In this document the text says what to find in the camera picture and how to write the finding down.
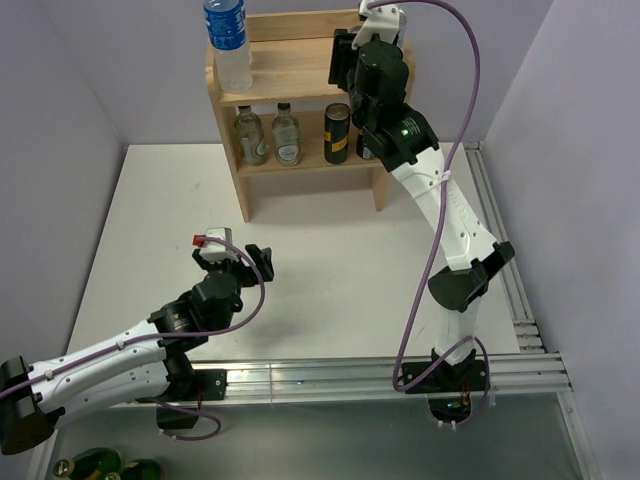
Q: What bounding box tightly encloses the aluminium rail frame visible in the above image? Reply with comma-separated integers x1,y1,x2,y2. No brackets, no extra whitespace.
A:
29,142,601,480

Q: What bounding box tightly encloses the green bottles lower left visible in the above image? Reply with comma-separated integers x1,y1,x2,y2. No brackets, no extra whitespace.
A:
52,448,165,480

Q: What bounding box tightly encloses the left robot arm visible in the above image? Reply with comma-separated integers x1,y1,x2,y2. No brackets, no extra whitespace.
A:
1,235,275,456

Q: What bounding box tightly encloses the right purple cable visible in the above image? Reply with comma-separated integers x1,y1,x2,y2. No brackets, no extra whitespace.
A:
369,0,494,426

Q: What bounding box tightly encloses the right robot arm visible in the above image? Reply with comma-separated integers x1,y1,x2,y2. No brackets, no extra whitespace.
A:
328,29,515,390

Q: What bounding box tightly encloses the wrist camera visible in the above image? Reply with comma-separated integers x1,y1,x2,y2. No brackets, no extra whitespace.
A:
192,227,238,265
352,1,401,50

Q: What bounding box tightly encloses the clear glass bottle green cap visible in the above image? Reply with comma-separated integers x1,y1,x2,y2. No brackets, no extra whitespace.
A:
234,106,268,166

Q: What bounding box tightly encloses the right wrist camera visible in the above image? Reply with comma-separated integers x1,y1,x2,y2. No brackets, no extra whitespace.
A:
352,1,401,50

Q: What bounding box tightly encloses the plastic water bottle blue label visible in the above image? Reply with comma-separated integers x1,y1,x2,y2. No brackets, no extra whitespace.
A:
203,0,253,94

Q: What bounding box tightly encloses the Red Bull can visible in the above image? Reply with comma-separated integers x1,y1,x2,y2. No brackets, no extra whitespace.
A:
395,9,408,48

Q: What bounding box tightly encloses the black can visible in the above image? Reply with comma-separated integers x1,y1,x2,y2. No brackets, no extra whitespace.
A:
356,128,377,161
324,103,350,165

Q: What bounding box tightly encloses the wooden shelf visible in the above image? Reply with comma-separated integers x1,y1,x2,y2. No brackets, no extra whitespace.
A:
205,8,390,222

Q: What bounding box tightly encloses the clear glass bottle front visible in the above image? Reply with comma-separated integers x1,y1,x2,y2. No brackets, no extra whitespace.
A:
272,102,301,167

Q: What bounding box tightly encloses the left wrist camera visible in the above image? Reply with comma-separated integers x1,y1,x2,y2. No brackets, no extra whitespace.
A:
192,227,238,265

